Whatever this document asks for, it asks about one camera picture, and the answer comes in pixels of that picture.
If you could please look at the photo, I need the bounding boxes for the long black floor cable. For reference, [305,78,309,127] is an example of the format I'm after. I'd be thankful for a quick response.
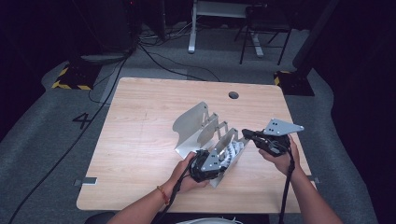
[7,52,132,224]

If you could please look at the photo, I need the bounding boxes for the right hand-held gripper black cable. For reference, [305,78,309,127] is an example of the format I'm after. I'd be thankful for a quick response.
[278,139,296,224]

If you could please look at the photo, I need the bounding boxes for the left hand-held gripper black cable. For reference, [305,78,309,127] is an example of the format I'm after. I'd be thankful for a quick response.
[152,164,192,224]

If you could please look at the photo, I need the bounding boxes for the grey metal expandable rack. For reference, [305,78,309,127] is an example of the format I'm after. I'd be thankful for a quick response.
[172,101,250,189]

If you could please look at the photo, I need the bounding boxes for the person's left hand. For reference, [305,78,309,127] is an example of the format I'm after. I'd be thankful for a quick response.
[169,151,209,194]

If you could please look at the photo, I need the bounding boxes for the grey flat base plate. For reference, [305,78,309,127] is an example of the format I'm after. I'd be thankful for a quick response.
[80,54,127,65]

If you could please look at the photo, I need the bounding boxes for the hand-held gripper black cable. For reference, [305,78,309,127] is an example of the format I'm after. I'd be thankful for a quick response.
[278,139,296,224]
[152,164,192,224]

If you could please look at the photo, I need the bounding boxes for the curved black floor cable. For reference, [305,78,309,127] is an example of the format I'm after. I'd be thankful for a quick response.
[137,43,221,83]

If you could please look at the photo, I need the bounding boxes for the dark cloth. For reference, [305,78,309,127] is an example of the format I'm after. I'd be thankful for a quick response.
[84,211,117,224]

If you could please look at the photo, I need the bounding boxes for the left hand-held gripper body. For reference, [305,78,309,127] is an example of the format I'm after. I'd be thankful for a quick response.
[189,147,226,184]

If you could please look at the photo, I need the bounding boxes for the black equipment cabinet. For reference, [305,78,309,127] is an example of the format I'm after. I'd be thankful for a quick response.
[73,0,141,55]

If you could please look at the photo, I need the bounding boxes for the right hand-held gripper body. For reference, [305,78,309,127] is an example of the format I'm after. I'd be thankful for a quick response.
[257,118,305,158]

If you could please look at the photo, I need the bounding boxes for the red string bracelet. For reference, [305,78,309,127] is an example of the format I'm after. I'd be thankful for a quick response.
[156,185,171,206]

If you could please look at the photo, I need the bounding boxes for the black folding chair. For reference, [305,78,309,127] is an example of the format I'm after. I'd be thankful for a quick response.
[233,3,293,66]

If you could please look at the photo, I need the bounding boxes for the black yellow striped floor base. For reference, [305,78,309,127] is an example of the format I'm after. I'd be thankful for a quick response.
[50,63,102,91]
[274,70,316,97]

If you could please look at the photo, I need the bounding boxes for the white patterned cloth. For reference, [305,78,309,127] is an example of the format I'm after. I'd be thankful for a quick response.
[219,140,246,168]

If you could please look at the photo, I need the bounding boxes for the person's right hand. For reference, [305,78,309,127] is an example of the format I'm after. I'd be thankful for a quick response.
[258,136,301,177]

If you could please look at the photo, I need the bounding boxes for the black slanted post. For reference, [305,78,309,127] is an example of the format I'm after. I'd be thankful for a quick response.
[291,0,341,78]

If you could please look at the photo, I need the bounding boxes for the white desk frame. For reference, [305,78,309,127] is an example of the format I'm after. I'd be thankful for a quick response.
[187,0,265,59]

